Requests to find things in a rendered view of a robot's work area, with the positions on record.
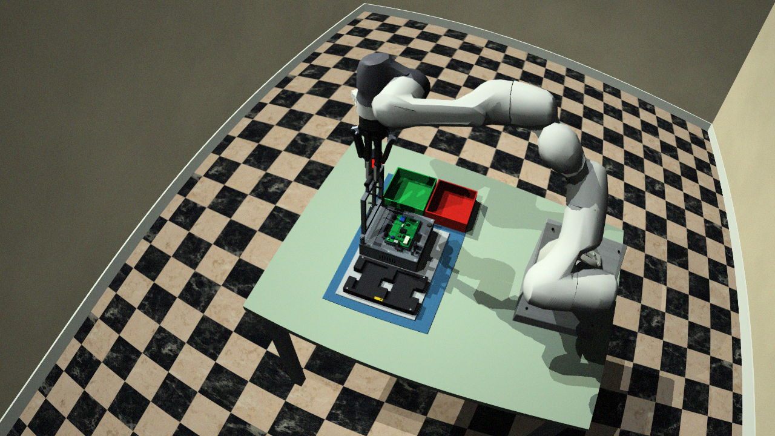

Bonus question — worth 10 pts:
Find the green circuit board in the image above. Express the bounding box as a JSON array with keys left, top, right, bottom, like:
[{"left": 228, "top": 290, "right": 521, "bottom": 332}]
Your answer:
[{"left": 386, "top": 214, "right": 420, "bottom": 247}]

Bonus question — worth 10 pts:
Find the red open-top bin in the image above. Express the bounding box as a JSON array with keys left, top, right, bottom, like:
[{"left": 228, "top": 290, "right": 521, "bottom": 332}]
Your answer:
[{"left": 424, "top": 179, "right": 478, "bottom": 233}]

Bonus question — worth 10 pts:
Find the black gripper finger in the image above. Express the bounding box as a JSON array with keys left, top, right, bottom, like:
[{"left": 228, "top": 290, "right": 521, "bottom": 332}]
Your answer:
[
  {"left": 349, "top": 125, "right": 372, "bottom": 179},
  {"left": 373, "top": 130, "right": 398, "bottom": 181}
]

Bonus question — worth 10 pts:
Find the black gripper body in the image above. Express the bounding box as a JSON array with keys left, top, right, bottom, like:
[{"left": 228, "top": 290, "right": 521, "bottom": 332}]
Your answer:
[{"left": 358, "top": 116, "right": 390, "bottom": 142}]

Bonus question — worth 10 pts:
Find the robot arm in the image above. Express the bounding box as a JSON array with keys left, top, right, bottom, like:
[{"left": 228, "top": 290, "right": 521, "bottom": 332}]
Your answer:
[{"left": 351, "top": 53, "right": 618, "bottom": 314}]

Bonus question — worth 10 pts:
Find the green open-top bin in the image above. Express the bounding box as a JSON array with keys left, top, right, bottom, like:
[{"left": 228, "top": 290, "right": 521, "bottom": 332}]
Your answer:
[{"left": 383, "top": 167, "right": 437, "bottom": 216}]

